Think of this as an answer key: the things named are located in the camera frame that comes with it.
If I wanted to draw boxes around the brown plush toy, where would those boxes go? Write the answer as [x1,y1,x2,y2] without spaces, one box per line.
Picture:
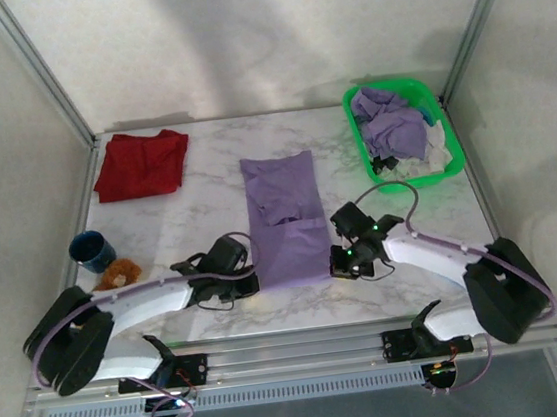
[90,255,145,293]

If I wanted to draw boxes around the dark blue mug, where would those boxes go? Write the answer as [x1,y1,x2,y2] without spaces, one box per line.
[66,227,120,278]

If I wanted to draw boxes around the aluminium side rail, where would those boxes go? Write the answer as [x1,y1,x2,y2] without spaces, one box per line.
[439,88,557,319]

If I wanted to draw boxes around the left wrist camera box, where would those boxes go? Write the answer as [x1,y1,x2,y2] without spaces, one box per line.
[204,231,253,277]

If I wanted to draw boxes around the red t-shirt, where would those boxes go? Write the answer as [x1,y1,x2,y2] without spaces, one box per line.
[87,125,196,205]

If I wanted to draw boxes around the purple t-shirt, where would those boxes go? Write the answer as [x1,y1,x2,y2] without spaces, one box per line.
[347,79,429,166]
[237,148,334,293]

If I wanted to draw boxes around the aluminium frame post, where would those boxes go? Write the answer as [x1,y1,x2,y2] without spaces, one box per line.
[0,0,101,159]
[428,0,538,106]

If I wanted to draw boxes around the grey slotted cable duct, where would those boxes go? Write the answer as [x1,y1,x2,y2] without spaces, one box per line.
[44,366,429,417]

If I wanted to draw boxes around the small black item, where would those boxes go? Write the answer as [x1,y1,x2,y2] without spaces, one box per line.
[366,152,399,177]

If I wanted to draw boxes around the white cloth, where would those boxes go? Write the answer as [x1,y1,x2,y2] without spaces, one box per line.
[360,121,457,187]

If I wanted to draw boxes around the green plastic basket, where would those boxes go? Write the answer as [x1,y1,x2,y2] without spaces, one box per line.
[339,73,468,199]

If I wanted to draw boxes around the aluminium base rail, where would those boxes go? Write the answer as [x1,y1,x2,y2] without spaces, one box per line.
[21,300,557,413]

